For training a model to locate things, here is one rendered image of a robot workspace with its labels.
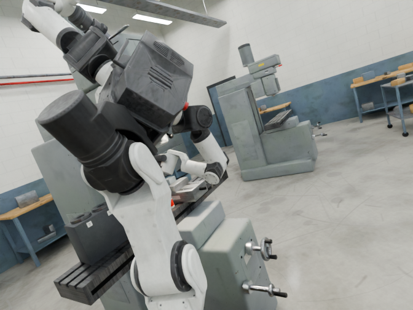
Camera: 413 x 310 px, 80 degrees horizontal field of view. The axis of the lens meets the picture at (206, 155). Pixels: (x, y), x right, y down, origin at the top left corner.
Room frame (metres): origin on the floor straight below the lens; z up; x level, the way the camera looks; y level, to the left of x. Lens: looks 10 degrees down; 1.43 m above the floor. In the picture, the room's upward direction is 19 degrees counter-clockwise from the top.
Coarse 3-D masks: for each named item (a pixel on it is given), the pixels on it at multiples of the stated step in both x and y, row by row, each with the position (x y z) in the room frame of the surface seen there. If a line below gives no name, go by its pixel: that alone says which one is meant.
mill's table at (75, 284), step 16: (224, 176) 1.82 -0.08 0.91; (208, 192) 1.61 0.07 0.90; (176, 208) 1.34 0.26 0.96; (192, 208) 1.43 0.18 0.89; (176, 224) 1.29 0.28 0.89; (128, 240) 1.12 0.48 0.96; (112, 256) 1.02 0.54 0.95; (128, 256) 1.02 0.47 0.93; (80, 272) 0.96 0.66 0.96; (96, 272) 0.91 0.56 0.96; (112, 272) 0.94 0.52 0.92; (64, 288) 0.93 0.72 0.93; (80, 288) 0.85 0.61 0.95; (96, 288) 0.87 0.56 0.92
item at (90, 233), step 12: (84, 216) 1.05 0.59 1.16; (96, 216) 1.06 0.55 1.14; (108, 216) 1.10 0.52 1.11; (72, 228) 1.00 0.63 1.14; (84, 228) 1.01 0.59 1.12; (96, 228) 1.05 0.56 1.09; (108, 228) 1.08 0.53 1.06; (120, 228) 1.12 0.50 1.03; (72, 240) 1.05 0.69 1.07; (84, 240) 1.00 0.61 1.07; (96, 240) 1.03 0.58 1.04; (108, 240) 1.07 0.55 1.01; (120, 240) 1.10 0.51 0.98; (84, 252) 0.99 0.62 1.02; (96, 252) 1.02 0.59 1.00; (108, 252) 1.05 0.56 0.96
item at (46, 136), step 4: (36, 120) 1.85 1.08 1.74; (36, 124) 1.86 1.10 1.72; (40, 128) 1.85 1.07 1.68; (40, 132) 1.86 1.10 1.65; (44, 132) 1.83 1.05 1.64; (48, 132) 1.80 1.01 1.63; (44, 136) 1.84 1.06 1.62; (48, 136) 1.82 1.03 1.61; (52, 136) 1.79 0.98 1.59; (44, 140) 1.86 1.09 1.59; (48, 140) 1.83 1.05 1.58
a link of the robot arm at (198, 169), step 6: (192, 162) 1.19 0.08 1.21; (198, 162) 1.19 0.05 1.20; (186, 168) 1.19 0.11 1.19; (192, 168) 1.17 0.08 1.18; (198, 168) 1.16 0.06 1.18; (204, 168) 1.15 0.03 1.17; (222, 168) 1.12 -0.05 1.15; (192, 174) 1.19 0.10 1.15; (198, 174) 1.16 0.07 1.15; (222, 174) 1.12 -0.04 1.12
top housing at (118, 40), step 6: (120, 36) 1.24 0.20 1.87; (126, 36) 1.26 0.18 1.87; (132, 36) 1.29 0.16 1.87; (138, 36) 1.33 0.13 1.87; (114, 42) 1.26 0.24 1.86; (120, 42) 1.24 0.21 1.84; (132, 42) 1.28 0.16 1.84; (138, 42) 1.31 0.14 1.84; (126, 48) 1.24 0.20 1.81; (132, 48) 1.27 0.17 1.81; (126, 54) 1.24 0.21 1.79; (72, 72) 1.48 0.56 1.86; (78, 72) 1.45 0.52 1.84; (78, 78) 1.46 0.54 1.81; (84, 78) 1.43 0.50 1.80; (78, 84) 1.47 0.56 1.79; (84, 84) 1.44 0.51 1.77; (90, 84) 1.42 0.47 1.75; (96, 84) 1.40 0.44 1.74; (84, 90) 1.46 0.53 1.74; (90, 90) 1.45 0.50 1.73
